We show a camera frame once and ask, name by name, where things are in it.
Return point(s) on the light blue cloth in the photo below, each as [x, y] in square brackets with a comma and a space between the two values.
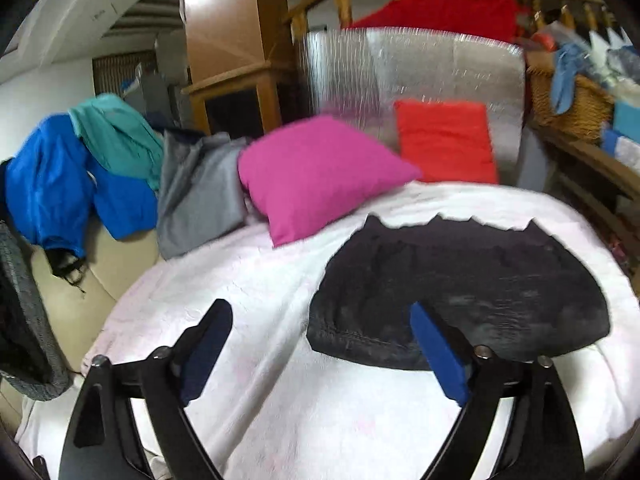
[567, 75]

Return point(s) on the teal cloth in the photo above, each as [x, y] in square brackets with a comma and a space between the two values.
[120, 135]

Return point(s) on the wooden railing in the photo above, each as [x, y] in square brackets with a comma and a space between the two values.
[345, 0]

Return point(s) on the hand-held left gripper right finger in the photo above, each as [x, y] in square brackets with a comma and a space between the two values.
[442, 355]

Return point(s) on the brown slatted screen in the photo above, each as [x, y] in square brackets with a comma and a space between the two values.
[120, 72]

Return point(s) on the red pillow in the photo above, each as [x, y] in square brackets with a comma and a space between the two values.
[445, 140]

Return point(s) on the dark grey jacket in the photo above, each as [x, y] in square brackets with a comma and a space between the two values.
[450, 270]

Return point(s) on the beige sofa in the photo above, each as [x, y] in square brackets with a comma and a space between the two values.
[75, 310]

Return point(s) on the red cloth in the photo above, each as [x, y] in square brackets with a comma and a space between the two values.
[450, 10]

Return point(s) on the wicker basket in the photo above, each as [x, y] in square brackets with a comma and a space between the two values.
[575, 105]

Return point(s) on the pink pillow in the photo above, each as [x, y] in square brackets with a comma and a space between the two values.
[320, 175]

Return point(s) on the white fluffy blanket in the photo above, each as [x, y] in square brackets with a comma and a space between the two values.
[280, 420]

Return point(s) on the dark knit cloth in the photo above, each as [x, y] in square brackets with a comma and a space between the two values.
[25, 330]

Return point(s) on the grey cloth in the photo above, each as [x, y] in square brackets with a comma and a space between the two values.
[200, 195]

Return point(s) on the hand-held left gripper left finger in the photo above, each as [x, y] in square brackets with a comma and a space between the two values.
[207, 355]

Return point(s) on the blue jacket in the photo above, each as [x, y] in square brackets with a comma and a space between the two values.
[45, 180]

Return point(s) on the wooden shelf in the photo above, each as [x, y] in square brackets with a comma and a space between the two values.
[590, 160]

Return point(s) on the silver foil mat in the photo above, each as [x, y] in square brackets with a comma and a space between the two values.
[425, 65]

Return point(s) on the wooden cabinet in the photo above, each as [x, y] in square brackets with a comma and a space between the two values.
[220, 20]

